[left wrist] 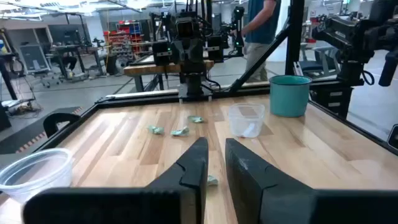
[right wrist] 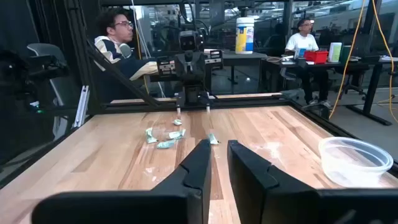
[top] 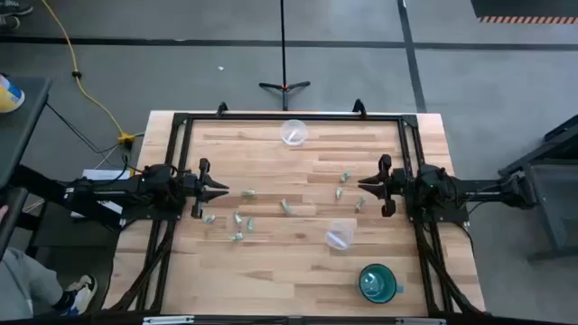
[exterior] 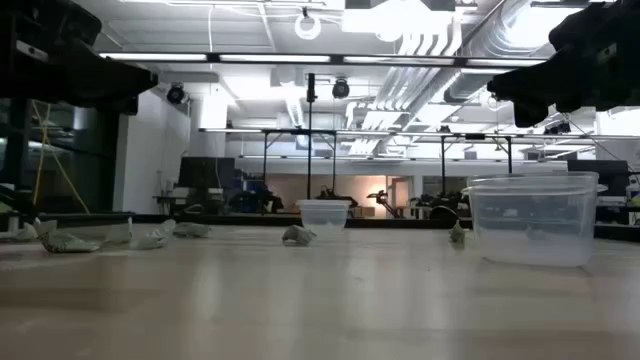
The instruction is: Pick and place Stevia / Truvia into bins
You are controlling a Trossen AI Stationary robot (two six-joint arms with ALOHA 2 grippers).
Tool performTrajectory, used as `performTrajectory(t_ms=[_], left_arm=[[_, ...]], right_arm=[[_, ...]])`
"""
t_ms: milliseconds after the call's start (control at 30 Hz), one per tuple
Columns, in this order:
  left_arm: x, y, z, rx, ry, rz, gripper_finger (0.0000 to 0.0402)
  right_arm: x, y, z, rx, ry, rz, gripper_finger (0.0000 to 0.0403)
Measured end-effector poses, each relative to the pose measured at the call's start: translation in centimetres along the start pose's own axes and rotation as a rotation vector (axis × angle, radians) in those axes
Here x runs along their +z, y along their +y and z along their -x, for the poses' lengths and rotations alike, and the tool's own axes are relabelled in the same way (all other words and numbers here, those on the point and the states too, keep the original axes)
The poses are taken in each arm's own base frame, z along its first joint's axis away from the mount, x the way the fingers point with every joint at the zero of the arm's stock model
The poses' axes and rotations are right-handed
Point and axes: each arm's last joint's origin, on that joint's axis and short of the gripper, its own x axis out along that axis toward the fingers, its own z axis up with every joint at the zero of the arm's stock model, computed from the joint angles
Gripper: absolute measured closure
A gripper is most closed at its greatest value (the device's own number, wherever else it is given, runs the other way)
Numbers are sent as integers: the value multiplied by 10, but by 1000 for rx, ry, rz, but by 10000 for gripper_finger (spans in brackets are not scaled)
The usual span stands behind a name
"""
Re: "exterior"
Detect overhead light bar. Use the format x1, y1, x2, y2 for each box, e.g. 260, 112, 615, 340
98, 51, 551, 70

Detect silver ceiling duct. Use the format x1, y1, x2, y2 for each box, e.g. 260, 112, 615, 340
442, 0, 559, 105

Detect large clear plastic bin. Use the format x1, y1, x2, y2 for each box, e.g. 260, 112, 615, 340
460, 170, 609, 268

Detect black table edge rail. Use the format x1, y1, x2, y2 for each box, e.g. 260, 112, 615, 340
37, 211, 474, 231

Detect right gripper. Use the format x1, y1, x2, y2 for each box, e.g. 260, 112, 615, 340
486, 44, 640, 129

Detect distant frame light bar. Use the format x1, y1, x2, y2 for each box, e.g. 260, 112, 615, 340
198, 126, 640, 142

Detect white coiled cable loop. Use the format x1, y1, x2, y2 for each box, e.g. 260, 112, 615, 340
293, 6, 323, 42

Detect black vertical pole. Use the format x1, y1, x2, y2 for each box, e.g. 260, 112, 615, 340
305, 72, 318, 201

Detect yellow hanging cable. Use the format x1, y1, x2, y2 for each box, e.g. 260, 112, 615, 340
30, 99, 92, 216

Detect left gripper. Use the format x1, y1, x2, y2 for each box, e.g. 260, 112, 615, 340
0, 42, 159, 117

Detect dark computer monitor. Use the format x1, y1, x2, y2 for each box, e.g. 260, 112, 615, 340
566, 159, 631, 198
177, 156, 237, 191

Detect small clear plastic bin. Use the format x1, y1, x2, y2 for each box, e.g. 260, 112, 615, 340
295, 198, 352, 233

